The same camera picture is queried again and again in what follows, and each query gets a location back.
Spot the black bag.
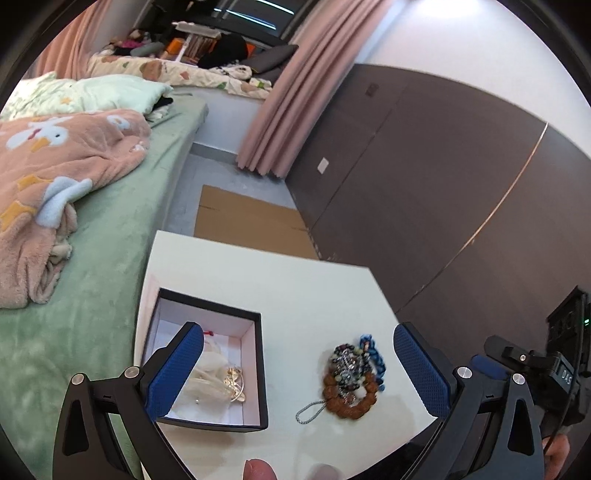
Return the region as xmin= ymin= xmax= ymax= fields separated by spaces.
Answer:
xmin=198 ymin=33 xmax=250 ymax=69

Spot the person's right hand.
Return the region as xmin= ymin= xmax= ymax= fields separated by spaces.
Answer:
xmin=542 ymin=434 xmax=573 ymax=469

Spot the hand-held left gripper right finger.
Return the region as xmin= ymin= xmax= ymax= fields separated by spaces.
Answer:
xmin=393 ymin=322 xmax=546 ymax=480

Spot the narrow pink curtain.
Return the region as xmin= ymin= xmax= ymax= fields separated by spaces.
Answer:
xmin=44 ymin=4 xmax=109 ymax=81

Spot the row of books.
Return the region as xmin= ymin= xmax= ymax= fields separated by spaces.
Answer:
xmin=166 ymin=36 xmax=219 ymax=64

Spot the dark grey pillow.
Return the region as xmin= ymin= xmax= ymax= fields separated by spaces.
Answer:
xmin=240 ymin=44 xmax=299 ymax=75

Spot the wide pink curtain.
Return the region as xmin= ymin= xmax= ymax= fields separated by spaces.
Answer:
xmin=236 ymin=0 xmax=393 ymax=178

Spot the silver ball chain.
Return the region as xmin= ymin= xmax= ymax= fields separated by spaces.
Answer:
xmin=295 ymin=401 xmax=329 ymax=424

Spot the pile of plush toys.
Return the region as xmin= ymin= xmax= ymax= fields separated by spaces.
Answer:
xmin=110 ymin=29 xmax=165 ymax=59

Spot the black jewelry box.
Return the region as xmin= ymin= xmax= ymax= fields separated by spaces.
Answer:
xmin=141 ymin=288 xmax=269 ymax=433

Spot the blue chain bracelet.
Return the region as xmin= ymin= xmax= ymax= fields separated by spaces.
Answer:
xmin=358 ymin=335 xmax=387 ymax=391

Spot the floral window seat cushion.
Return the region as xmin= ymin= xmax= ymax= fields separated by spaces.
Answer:
xmin=88 ymin=53 xmax=273 ymax=100

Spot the dark bead bracelet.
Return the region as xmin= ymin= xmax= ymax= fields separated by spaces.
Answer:
xmin=329 ymin=342 xmax=373 ymax=389

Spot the flat cardboard sheet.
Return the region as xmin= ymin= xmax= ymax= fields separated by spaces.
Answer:
xmin=194 ymin=185 xmax=320 ymax=260

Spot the green bed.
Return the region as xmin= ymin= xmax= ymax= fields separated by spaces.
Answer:
xmin=0 ymin=88 xmax=208 ymax=480

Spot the brown wooden bead bracelet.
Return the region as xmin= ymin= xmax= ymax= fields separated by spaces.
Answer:
xmin=322 ymin=371 xmax=379 ymax=420

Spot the pink duck print blanket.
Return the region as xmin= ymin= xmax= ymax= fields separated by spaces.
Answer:
xmin=0 ymin=110 xmax=153 ymax=310

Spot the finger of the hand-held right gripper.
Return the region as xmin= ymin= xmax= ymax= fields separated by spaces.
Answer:
xmin=471 ymin=335 xmax=552 ymax=385

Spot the person's left hand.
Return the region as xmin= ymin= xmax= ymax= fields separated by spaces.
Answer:
xmin=243 ymin=458 xmax=345 ymax=480

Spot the white drawstring pouch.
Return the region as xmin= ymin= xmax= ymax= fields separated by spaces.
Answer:
xmin=184 ymin=330 xmax=242 ymax=408

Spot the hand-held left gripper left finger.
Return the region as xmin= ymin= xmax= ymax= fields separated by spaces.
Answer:
xmin=52 ymin=320 xmax=205 ymax=480

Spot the gold bracelet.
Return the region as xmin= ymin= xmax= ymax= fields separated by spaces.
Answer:
xmin=223 ymin=365 xmax=248 ymax=404

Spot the pale green quilt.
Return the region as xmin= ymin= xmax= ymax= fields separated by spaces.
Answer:
xmin=2 ymin=71 xmax=174 ymax=121

